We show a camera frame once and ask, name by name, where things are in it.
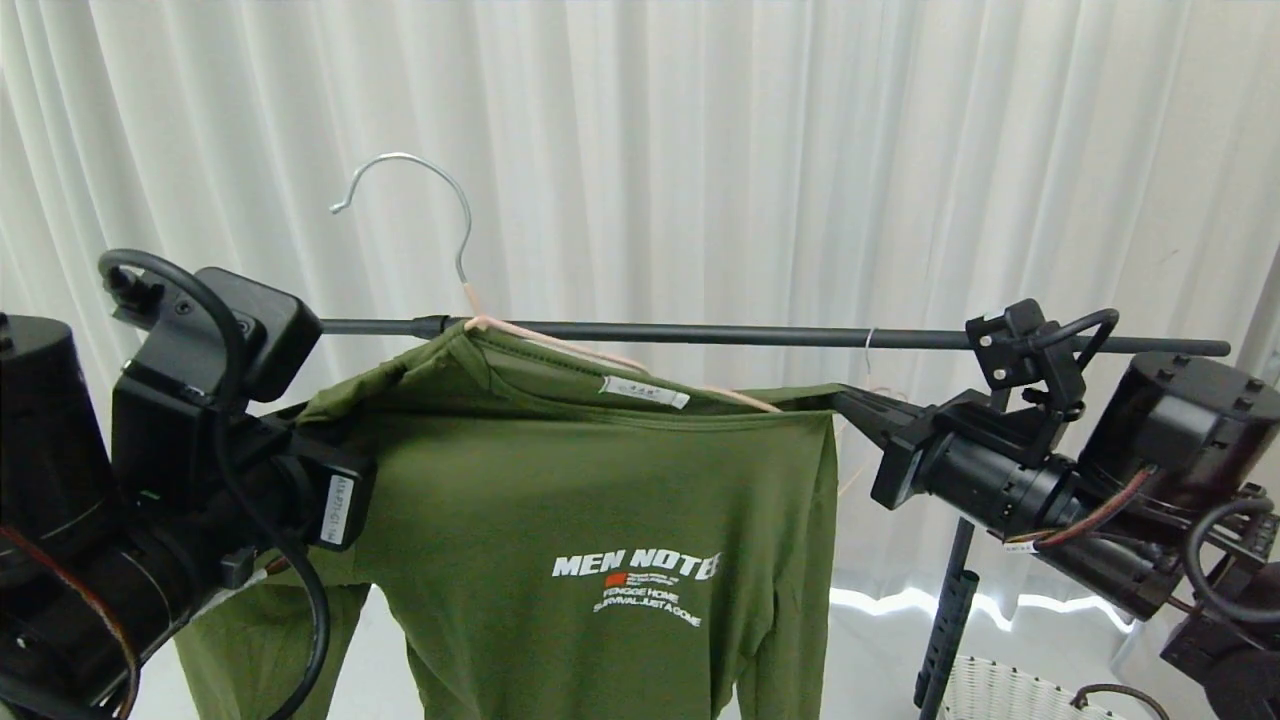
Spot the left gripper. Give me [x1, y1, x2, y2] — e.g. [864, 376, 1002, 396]
[195, 415, 379, 606]

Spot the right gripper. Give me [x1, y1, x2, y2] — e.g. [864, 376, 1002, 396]
[868, 400, 1089, 549]

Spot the green printed sleeveless shirt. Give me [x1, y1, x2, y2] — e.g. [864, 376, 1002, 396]
[173, 322, 843, 720]

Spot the pink clothes hanger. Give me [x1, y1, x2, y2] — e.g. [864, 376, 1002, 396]
[836, 327, 909, 501]
[329, 151, 783, 415]

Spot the white laundry basket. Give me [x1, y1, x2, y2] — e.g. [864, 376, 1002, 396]
[938, 655, 1171, 720]

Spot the black clothes rack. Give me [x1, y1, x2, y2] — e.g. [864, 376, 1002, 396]
[318, 315, 1231, 720]

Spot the white curtain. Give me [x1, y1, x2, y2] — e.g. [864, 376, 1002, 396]
[0, 0, 1280, 641]

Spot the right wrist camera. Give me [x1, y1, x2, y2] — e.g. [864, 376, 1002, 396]
[963, 297, 1089, 469]

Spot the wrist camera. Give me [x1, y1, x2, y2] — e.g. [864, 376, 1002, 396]
[963, 297, 1089, 469]
[110, 264, 324, 506]

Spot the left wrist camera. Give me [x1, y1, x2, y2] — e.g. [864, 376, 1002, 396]
[110, 264, 324, 506]

